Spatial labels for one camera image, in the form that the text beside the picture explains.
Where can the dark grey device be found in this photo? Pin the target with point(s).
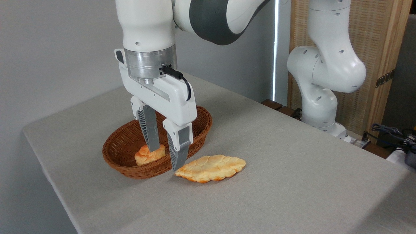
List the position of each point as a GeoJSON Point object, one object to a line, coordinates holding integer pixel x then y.
{"type": "Point", "coordinates": [411, 158]}

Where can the wooden rattan folding screen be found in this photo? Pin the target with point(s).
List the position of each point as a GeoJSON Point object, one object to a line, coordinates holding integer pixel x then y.
{"type": "Point", "coordinates": [380, 32]}

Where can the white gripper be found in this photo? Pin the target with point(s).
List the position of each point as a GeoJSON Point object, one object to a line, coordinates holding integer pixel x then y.
{"type": "Point", "coordinates": [169, 97]}

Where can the white power strip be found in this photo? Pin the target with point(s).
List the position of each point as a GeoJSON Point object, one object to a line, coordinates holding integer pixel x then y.
{"type": "Point", "coordinates": [357, 142]}

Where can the grey tablecloth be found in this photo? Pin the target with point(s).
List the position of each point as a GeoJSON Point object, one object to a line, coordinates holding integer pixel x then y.
{"type": "Point", "coordinates": [260, 182]}

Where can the brown wicker oval basket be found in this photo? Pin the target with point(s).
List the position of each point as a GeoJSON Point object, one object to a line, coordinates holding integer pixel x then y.
{"type": "Point", "coordinates": [123, 143]}

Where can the dark wooden slat bench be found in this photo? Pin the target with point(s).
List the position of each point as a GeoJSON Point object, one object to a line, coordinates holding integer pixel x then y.
{"type": "Point", "coordinates": [276, 105]}

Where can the metal screen hinge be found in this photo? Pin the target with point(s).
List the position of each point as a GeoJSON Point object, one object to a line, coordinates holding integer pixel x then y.
{"type": "Point", "coordinates": [385, 78]}

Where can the bright vertical light strip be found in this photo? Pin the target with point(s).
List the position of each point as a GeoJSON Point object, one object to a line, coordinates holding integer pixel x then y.
{"type": "Point", "coordinates": [275, 48]}

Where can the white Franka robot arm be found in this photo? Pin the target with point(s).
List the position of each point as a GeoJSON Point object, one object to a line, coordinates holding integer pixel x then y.
{"type": "Point", "coordinates": [146, 26]}

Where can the long braided bread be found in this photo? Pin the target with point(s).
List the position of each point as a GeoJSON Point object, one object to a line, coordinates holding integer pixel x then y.
{"type": "Point", "coordinates": [211, 168]}

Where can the small golden bread roll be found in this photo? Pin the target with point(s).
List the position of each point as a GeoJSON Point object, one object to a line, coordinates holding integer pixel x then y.
{"type": "Point", "coordinates": [146, 156]}

